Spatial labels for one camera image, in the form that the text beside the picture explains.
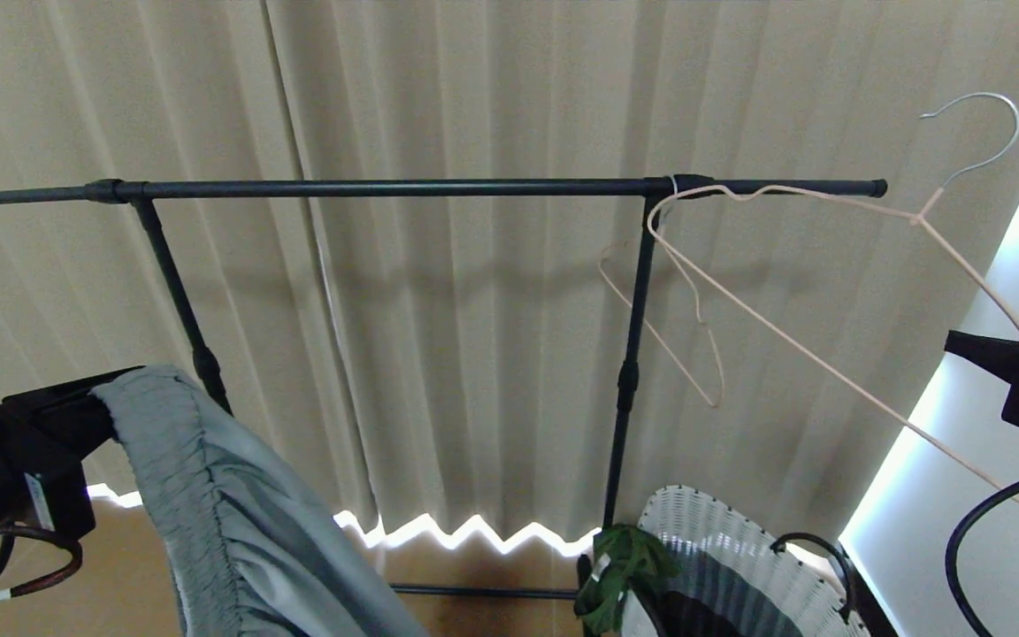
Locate pale grey shorts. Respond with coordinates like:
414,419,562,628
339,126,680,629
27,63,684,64
89,365,431,637

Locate pink clothes hanger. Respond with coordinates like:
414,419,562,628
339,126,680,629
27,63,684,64
647,92,1019,528
599,232,726,410

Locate black clothes rack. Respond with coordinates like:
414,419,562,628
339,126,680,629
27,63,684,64
0,175,889,602

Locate green garment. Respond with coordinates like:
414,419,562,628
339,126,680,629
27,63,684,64
573,524,678,636

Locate white laundry basket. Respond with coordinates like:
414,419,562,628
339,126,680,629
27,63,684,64
620,485,871,637

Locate beige curtain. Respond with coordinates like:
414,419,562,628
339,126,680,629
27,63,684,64
0,0,1019,555

